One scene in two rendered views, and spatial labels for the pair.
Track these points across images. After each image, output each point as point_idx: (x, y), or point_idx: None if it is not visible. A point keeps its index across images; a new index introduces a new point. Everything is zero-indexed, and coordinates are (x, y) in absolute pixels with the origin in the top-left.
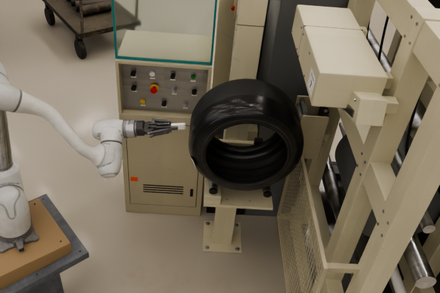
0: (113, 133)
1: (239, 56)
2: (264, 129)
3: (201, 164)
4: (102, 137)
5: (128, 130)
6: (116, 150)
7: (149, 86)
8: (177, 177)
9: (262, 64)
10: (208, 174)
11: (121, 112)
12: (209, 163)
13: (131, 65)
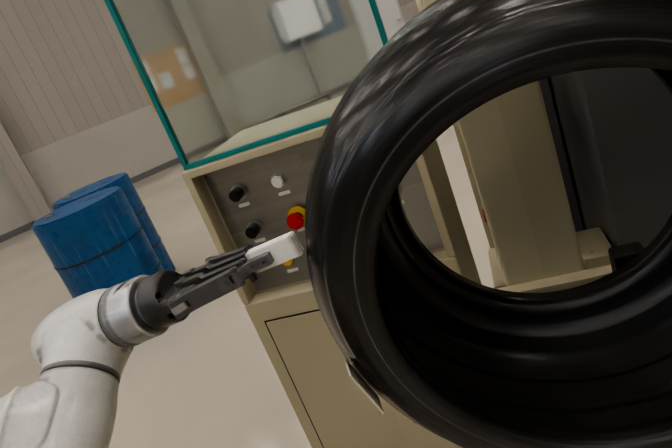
0: (68, 338)
1: None
2: (635, 241)
3: (394, 382)
4: (42, 359)
5: (113, 315)
6: (65, 396)
7: (286, 215)
8: (442, 440)
9: (559, 83)
10: (445, 426)
11: (247, 300)
12: (462, 376)
13: (227, 178)
